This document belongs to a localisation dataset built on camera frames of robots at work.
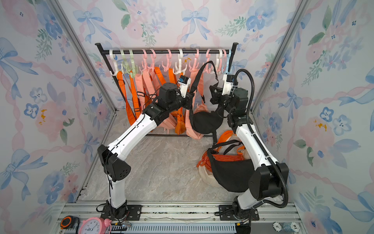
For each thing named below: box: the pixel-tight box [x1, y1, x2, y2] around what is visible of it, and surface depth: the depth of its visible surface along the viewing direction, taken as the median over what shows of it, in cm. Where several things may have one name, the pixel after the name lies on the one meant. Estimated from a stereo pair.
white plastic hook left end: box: [109, 49, 118, 77], surface depth 72 cm
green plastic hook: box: [119, 49, 138, 78], surface depth 72 cm
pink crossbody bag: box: [185, 68, 209, 140], surface depth 81 cm
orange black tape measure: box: [59, 215, 80, 230], surface depth 71 cm
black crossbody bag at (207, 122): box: [188, 60, 224, 135], surface depth 91 cm
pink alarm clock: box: [77, 216, 113, 234], surface depth 70 cm
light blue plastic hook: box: [226, 49, 234, 75], surface depth 71 cm
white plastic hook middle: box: [172, 48, 188, 76], surface depth 72 cm
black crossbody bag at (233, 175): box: [206, 139, 255, 193], surface depth 80 cm
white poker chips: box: [272, 221, 301, 234], surface depth 69 cm
